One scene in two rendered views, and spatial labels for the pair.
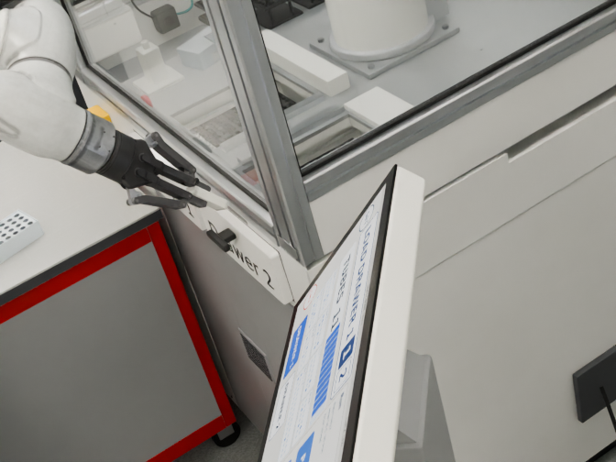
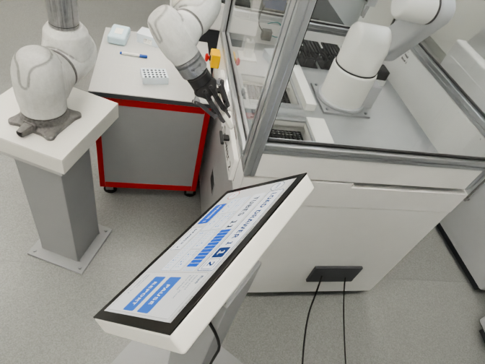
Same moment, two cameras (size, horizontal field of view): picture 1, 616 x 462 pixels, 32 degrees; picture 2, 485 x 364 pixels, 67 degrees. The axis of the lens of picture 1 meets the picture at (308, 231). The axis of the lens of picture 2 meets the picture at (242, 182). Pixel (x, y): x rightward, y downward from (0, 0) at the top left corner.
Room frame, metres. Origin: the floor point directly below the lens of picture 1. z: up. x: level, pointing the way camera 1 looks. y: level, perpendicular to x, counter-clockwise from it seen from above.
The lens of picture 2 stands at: (0.50, -0.02, 1.81)
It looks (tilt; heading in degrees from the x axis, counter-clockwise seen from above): 45 degrees down; 2
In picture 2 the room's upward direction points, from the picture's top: 18 degrees clockwise
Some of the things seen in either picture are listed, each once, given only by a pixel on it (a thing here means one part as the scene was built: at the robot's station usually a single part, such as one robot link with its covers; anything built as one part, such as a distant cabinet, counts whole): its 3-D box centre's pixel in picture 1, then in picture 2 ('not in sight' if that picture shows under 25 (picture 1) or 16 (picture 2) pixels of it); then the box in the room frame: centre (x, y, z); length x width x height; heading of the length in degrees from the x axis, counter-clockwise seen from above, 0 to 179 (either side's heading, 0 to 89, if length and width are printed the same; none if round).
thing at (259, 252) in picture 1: (241, 244); (229, 144); (1.60, 0.12, 0.87); 0.29 x 0.02 x 0.11; 23
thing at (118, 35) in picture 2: not in sight; (119, 35); (2.26, 0.94, 0.78); 0.15 x 0.10 x 0.04; 16
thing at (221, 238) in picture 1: (224, 237); (224, 137); (1.59, 0.15, 0.91); 0.07 x 0.04 x 0.01; 23
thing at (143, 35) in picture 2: not in sight; (150, 37); (2.33, 0.80, 0.79); 0.13 x 0.09 x 0.05; 96
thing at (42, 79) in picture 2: not in sight; (40, 79); (1.44, 0.79, 1.00); 0.18 x 0.16 x 0.22; 4
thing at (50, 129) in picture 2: not in sight; (41, 115); (1.41, 0.79, 0.86); 0.22 x 0.18 x 0.06; 176
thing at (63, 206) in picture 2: not in sight; (62, 196); (1.43, 0.79, 0.38); 0.30 x 0.30 x 0.76; 0
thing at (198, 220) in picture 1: (167, 179); (222, 97); (1.89, 0.24, 0.87); 0.29 x 0.02 x 0.11; 23
